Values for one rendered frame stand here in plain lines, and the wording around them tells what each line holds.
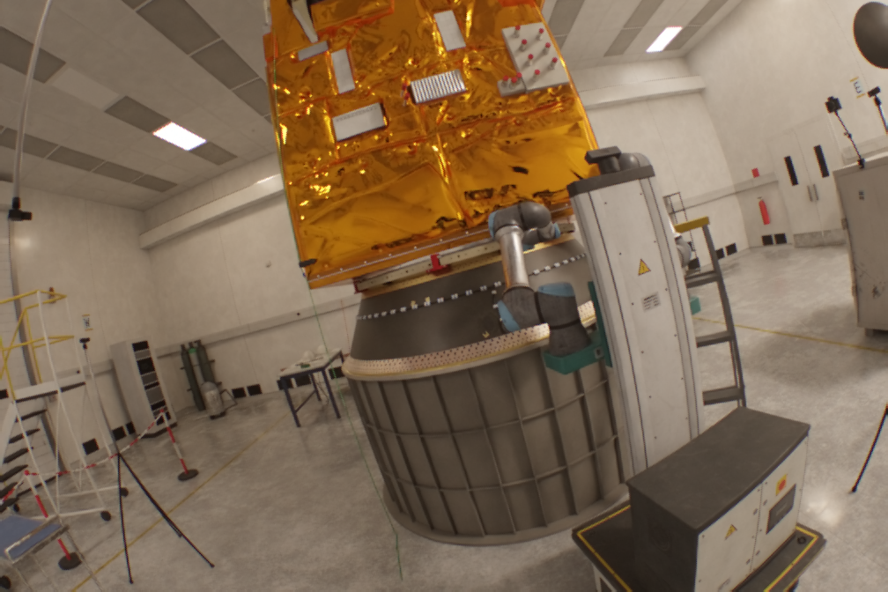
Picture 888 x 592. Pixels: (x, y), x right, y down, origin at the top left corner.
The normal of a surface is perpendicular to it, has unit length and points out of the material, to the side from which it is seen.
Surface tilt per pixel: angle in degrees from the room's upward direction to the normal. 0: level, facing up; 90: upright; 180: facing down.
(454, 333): 62
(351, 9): 95
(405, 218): 88
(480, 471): 90
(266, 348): 90
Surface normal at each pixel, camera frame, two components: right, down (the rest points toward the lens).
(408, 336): -0.54, -0.36
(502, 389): -0.04, -0.03
